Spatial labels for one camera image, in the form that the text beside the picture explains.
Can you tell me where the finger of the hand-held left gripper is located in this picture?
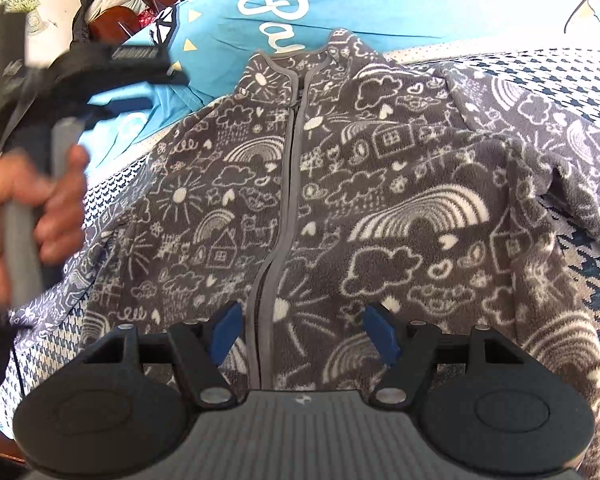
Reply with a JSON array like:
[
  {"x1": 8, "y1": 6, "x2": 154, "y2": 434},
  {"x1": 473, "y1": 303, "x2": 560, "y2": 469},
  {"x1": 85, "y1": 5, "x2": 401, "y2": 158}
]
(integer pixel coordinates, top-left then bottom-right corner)
[{"x1": 82, "y1": 95, "x2": 156, "y2": 127}]

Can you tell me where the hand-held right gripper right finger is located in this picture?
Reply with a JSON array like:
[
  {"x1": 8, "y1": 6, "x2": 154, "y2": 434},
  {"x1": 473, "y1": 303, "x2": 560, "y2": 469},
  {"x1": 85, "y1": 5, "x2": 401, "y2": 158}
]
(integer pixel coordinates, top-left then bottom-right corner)
[{"x1": 361, "y1": 301, "x2": 524, "y2": 407}]

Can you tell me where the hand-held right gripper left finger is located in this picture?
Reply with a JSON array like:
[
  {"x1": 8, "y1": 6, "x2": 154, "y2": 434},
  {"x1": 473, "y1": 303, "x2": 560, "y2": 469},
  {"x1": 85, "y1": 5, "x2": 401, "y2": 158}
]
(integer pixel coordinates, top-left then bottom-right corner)
[{"x1": 86, "y1": 300, "x2": 244, "y2": 407}]

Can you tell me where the grey patterned fleece jacket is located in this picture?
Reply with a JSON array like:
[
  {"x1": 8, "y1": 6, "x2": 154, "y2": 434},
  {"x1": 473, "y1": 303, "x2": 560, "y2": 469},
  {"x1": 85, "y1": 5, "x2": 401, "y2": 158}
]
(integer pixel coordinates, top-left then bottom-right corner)
[{"x1": 10, "y1": 30, "x2": 600, "y2": 480}]

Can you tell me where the person's left hand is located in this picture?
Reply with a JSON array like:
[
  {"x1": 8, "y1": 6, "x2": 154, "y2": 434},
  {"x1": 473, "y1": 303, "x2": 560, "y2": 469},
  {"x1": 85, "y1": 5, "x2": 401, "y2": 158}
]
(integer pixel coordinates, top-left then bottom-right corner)
[{"x1": 0, "y1": 146, "x2": 92, "y2": 307}]

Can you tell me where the houndstooth sofa mat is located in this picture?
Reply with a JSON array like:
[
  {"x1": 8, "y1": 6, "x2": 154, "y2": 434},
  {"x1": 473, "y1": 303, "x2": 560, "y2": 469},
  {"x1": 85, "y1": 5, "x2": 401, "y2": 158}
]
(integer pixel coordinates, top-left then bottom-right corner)
[{"x1": 0, "y1": 47, "x2": 600, "y2": 480}]

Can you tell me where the blue printed sofa cover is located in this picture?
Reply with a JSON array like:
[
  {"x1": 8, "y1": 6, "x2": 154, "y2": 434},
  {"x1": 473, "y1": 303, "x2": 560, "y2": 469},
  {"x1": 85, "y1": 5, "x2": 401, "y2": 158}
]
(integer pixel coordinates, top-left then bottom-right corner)
[{"x1": 82, "y1": 0, "x2": 600, "y2": 171}]

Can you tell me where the lavender wall sticker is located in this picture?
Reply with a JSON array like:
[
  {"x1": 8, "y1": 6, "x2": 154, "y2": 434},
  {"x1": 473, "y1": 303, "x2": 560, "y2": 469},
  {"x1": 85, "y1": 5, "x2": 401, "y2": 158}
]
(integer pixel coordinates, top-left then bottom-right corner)
[{"x1": 4, "y1": 0, "x2": 57, "y2": 37}]

